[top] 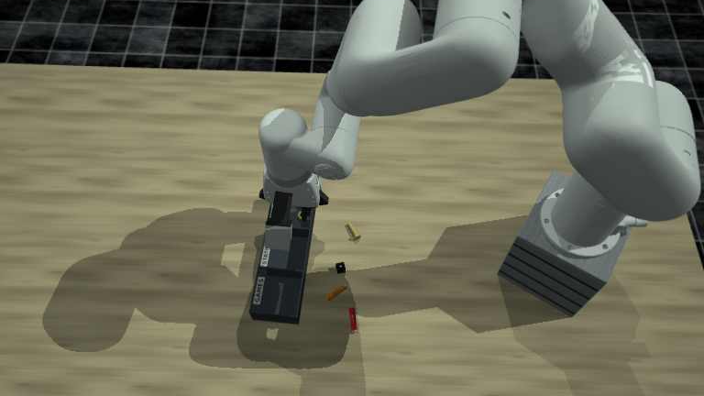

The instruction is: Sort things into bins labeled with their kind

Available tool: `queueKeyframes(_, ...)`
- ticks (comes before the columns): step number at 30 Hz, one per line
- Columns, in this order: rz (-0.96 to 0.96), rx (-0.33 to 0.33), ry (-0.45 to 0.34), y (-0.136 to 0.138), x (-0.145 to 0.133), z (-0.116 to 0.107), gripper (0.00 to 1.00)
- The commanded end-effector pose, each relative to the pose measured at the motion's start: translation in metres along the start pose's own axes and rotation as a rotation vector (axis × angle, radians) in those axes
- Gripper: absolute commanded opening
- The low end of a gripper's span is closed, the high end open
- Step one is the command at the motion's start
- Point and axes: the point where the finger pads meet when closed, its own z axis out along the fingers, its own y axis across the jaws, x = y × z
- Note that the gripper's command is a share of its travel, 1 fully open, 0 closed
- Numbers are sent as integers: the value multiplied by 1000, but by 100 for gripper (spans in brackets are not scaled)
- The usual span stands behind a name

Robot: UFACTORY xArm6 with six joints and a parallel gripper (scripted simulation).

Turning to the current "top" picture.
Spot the dark grey bin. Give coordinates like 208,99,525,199
249,206,316,325

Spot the red battery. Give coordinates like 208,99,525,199
349,308,358,334

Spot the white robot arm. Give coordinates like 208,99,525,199
258,0,700,259

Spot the orange battery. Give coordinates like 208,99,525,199
325,283,347,301

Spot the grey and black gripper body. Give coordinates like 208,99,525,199
263,164,322,207

